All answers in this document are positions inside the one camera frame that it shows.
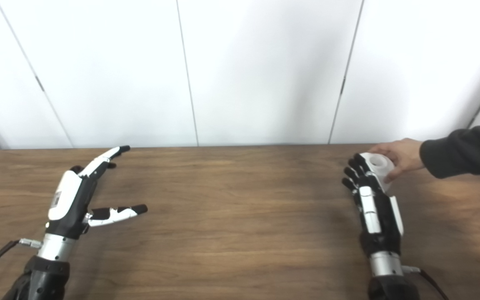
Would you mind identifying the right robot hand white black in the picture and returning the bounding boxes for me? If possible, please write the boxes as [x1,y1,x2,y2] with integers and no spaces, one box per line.
[342,153,404,255]

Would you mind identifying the bare person hand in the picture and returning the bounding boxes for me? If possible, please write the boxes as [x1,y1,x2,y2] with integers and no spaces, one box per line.
[367,138,426,183]

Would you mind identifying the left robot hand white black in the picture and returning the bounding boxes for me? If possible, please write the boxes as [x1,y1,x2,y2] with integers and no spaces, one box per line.
[45,145,148,240]

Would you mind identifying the round white plastic piece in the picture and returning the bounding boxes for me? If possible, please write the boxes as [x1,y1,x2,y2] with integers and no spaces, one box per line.
[359,152,395,193]

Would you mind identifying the person forearm dark sleeve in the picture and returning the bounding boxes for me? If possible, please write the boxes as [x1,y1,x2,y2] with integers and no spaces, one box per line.
[419,120,480,179]

